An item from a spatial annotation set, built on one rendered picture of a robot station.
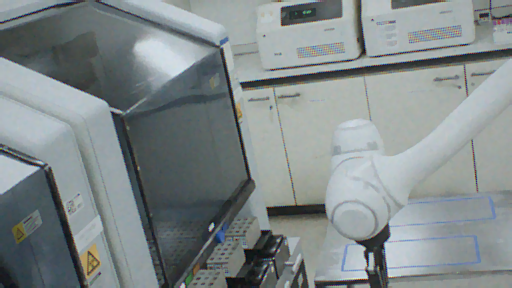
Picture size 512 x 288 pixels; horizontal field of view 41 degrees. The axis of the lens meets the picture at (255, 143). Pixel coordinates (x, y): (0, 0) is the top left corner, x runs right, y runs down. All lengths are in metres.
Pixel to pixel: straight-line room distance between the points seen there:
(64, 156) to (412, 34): 2.62
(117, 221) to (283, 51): 2.50
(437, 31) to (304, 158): 1.02
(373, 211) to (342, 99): 2.64
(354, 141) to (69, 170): 0.52
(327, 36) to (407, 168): 2.55
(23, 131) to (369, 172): 0.59
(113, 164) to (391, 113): 2.53
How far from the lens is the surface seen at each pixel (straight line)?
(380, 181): 1.13
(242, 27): 4.44
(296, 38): 3.70
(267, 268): 1.90
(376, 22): 3.61
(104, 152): 1.34
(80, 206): 1.26
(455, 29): 3.59
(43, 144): 1.19
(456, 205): 2.07
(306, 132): 3.84
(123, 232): 1.38
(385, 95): 3.69
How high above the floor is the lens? 1.71
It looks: 18 degrees down
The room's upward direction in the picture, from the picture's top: 12 degrees counter-clockwise
